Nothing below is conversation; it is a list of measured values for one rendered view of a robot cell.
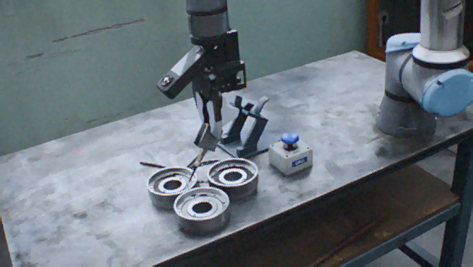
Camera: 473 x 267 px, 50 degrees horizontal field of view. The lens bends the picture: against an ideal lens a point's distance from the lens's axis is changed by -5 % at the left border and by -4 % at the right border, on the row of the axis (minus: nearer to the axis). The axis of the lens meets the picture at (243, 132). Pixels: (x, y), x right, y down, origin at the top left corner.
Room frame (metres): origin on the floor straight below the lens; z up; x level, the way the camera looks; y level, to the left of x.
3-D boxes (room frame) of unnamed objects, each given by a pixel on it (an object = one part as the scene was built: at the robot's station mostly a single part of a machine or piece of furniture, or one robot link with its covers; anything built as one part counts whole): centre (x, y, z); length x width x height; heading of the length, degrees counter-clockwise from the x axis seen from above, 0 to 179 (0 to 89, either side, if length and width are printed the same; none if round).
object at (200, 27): (0.94, 0.05, 1.15); 0.08 x 0.08 x 0.05
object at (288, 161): (0.99, -0.10, 0.82); 0.08 x 0.07 x 0.05; 118
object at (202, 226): (0.81, 0.09, 0.82); 0.10 x 0.10 x 0.04
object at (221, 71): (0.94, 0.04, 1.07); 0.09 x 0.08 x 0.12; 120
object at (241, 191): (0.91, 0.03, 0.82); 0.10 x 0.10 x 0.04
